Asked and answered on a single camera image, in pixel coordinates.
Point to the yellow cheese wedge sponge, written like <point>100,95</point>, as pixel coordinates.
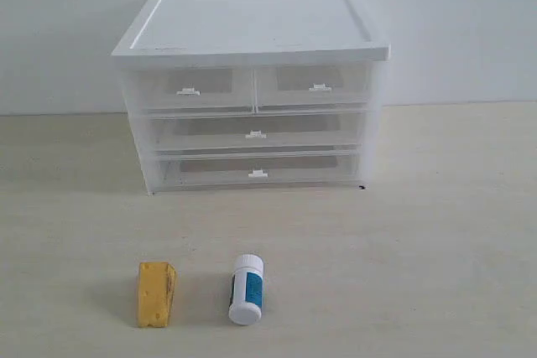
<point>156,289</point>

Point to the white pill bottle blue label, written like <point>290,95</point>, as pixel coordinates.
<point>246,301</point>

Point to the clear plastic container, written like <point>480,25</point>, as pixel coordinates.
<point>258,168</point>
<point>205,133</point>

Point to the white plastic drawer cabinet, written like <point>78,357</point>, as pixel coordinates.
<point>250,34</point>

